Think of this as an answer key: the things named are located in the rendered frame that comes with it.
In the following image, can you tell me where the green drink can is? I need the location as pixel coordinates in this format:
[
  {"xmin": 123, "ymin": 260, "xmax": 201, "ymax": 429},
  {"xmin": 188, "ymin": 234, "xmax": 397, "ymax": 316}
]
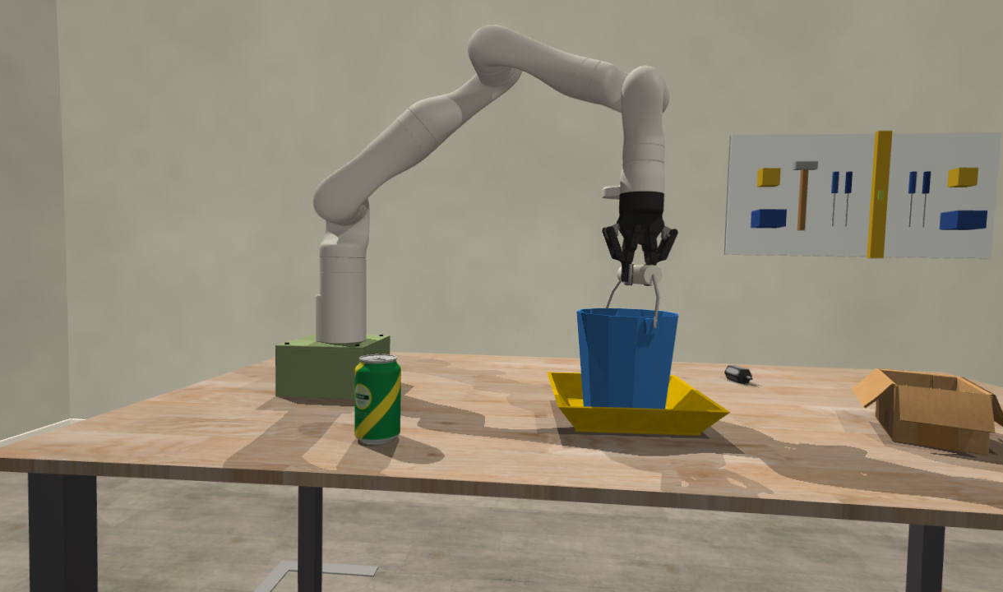
[{"xmin": 354, "ymin": 354, "xmax": 401, "ymax": 445}]

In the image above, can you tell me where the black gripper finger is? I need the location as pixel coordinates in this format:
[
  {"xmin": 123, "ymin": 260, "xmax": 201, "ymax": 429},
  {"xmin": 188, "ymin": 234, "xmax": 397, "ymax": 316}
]
[
  {"xmin": 641, "ymin": 224, "xmax": 678, "ymax": 266},
  {"xmin": 602, "ymin": 223, "xmax": 642, "ymax": 285}
]

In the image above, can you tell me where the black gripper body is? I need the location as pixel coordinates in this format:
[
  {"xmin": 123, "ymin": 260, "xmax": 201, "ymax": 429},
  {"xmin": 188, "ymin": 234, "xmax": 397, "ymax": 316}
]
[{"xmin": 617, "ymin": 191, "xmax": 664, "ymax": 245}]

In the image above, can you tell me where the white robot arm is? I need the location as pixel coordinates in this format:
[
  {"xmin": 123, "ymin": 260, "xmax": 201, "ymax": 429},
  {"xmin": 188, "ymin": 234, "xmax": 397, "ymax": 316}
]
[{"xmin": 313, "ymin": 25, "xmax": 669, "ymax": 343}]

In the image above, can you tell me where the brown cardboard box with flaps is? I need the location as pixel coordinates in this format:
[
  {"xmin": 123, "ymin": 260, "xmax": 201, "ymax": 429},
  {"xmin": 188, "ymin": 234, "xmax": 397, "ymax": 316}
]
[{"xmin": 851, "ymin": 368, "xmax": 1003, "ymax": 456}]

